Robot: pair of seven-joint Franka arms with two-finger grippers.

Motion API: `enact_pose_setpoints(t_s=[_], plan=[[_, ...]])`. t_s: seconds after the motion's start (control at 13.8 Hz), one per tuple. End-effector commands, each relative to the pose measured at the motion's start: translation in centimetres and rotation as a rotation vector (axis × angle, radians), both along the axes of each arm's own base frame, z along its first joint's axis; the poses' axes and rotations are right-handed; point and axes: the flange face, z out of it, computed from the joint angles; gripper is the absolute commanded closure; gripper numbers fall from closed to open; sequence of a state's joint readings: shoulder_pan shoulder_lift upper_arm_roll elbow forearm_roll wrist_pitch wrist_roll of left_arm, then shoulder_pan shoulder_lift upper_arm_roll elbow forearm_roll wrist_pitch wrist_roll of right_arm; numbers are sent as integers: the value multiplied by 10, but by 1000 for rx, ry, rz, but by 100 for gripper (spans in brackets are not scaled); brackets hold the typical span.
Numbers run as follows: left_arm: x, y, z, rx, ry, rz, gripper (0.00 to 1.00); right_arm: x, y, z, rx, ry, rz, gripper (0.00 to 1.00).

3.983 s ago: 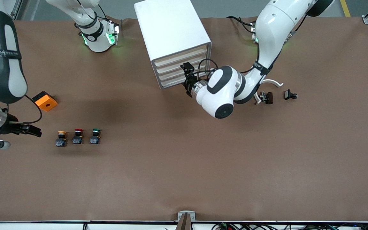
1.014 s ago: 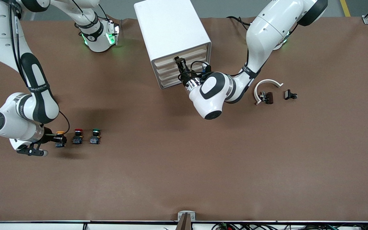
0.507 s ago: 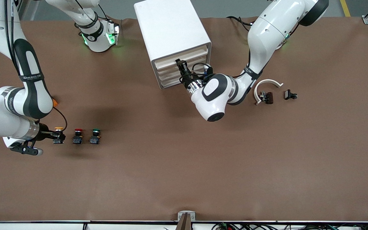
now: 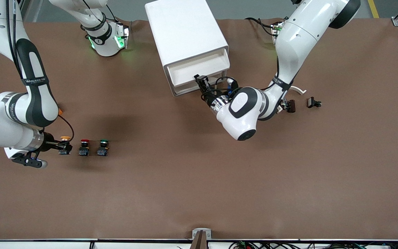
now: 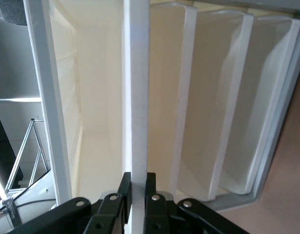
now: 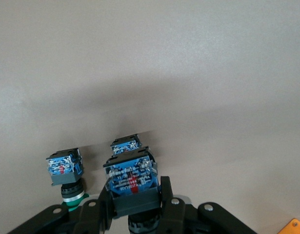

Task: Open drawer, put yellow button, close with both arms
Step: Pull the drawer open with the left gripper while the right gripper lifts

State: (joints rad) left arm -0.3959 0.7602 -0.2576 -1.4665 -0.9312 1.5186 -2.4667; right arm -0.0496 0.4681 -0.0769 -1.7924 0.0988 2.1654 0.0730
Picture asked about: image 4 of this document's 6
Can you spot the small brown component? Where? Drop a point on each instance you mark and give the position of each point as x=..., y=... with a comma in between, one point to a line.
x=291, y=105

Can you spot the white plastic tray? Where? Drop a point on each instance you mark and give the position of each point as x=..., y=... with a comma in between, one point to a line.
x=195, y=67

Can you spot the red push button switch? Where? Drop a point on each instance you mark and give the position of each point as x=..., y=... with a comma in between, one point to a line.
x=84, y=151

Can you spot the brown paper table cover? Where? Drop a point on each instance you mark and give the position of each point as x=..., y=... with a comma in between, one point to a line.
x=199, y=173

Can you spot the metal table edge bracket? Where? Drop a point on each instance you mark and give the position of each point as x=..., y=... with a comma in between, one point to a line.
x=195, y=232

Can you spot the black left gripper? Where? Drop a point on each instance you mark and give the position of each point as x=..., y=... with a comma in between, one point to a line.
x=208, y=94

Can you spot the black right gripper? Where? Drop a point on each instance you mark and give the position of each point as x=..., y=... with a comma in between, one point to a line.
x=51, y=143

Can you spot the white drawer cabinet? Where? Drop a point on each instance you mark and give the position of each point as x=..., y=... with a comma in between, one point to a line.
x=185, y=31

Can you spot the green push button switch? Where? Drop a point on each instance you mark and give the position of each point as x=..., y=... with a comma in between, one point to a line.
x=103, y=151

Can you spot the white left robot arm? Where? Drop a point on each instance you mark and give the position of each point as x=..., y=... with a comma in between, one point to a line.
x=299, y=38

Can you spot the small black switch component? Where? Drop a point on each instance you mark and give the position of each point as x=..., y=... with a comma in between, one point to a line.
x=311, y=102

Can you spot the white table edge rail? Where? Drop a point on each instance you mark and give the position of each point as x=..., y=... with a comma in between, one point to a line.
x=47, y=245

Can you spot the white plastic drawer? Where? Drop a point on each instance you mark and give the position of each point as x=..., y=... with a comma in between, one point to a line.
x=185, y=90

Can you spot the white curved plastic part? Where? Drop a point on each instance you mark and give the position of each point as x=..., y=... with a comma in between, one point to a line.
x=299, y=90

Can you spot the yellow push button switch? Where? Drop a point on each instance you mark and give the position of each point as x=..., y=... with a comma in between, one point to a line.
x=65, y=138

